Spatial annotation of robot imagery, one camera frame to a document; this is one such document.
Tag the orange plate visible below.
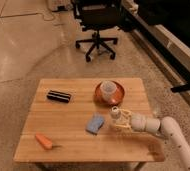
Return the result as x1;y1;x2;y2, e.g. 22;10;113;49
94;81;125;106

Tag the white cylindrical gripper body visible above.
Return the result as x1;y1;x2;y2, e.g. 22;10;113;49
130;114;160;133

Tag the black office chair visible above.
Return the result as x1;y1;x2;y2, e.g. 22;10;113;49
71;0;122;62

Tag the clear plastic cup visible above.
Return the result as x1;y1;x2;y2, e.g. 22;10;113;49
100;80;117;101

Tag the small clear bottle white cap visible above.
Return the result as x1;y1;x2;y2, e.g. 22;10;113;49
110;106;128;126

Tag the long bench with dark top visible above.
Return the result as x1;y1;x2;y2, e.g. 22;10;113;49
122;0;190;106

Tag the orange toy carrot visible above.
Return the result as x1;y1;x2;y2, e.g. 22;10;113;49
35;134;57;150

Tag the black rectangular eraser block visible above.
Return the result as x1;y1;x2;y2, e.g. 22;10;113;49
47;90;71;103

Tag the wooden table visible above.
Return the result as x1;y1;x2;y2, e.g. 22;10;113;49
14;78;165;163

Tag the blue sponge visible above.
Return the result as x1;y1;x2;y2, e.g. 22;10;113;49
85;114;105;134

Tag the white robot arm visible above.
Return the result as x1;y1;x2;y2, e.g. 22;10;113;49
110;106;190;171

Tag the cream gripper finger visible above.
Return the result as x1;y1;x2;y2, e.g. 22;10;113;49
120;109;133;117
111;124;132;131

